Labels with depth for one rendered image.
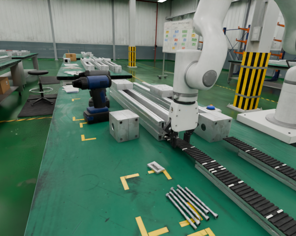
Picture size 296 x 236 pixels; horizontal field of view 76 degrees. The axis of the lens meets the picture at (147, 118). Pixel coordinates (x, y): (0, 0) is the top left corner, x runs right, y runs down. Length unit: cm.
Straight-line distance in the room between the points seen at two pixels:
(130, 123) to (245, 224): 47
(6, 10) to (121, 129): 1561
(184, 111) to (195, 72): 15
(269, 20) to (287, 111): 313
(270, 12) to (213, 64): 357
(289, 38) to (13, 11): 1570
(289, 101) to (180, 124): 57
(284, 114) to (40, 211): 100
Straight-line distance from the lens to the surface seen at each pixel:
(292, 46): 106
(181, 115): 63
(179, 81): 60
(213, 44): 55
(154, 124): 76
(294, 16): 93
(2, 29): 1617
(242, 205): 54
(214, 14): 63
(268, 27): 408
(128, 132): 74
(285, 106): 106
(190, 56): 59
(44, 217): 51
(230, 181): 56
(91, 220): 47
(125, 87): 125
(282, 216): 52
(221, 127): 81
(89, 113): 92
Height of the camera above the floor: 113
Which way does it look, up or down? 21 degrees down
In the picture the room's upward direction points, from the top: 2 degrees clockwise
